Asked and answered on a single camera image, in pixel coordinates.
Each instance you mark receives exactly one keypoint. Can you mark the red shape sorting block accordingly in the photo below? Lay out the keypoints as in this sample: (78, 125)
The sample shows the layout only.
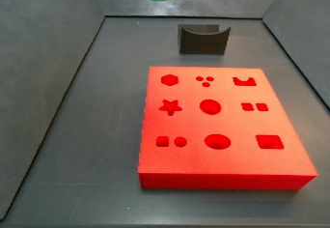
(217, 132)

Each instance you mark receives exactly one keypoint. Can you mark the black curved cradle block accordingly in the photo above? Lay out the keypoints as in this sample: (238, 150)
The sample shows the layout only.
(202, 39)

